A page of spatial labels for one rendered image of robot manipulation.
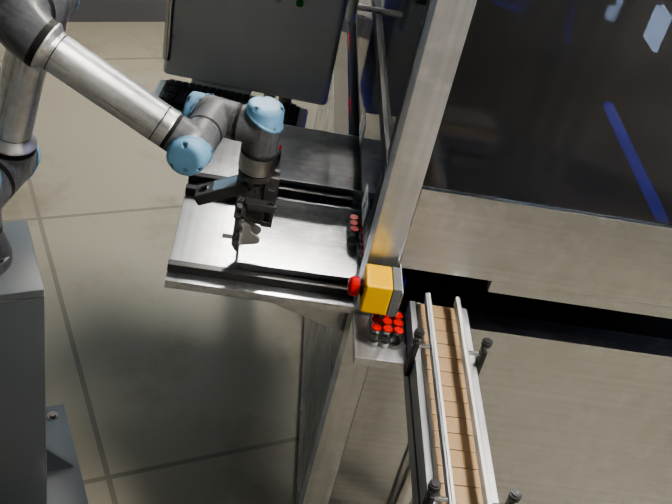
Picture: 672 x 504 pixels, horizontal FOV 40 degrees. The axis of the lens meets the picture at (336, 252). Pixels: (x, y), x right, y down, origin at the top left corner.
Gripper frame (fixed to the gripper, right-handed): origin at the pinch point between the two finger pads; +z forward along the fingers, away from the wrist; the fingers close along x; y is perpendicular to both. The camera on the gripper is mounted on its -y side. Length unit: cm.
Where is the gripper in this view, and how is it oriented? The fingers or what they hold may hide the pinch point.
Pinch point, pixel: (233, 244)
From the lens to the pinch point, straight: 198.6
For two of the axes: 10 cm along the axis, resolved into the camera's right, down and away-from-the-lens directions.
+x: 0.0, -6.1, 7.9
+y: 9.8, 1.6, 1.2
